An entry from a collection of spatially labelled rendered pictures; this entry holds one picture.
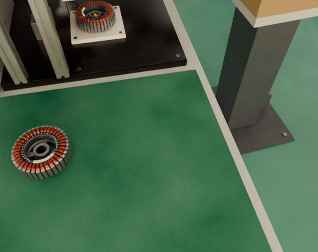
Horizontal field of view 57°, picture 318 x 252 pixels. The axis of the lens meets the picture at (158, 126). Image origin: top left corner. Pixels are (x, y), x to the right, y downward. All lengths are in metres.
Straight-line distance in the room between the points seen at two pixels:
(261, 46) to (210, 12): 1.27
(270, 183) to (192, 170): 0.95
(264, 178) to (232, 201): 0.94
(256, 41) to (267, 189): 0.69
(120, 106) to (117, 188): 0.21
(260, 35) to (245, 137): 0.60
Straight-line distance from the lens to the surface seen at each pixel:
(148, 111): 0.68
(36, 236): 0.59
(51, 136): 0.64
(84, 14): 0.89
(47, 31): 0.70
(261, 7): 1.01
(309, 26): 2.54
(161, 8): 0.98
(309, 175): 1.61
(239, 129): 1.62
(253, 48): 1.22
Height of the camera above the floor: 1.27
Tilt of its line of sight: 53 degrees down
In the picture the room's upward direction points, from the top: straight up
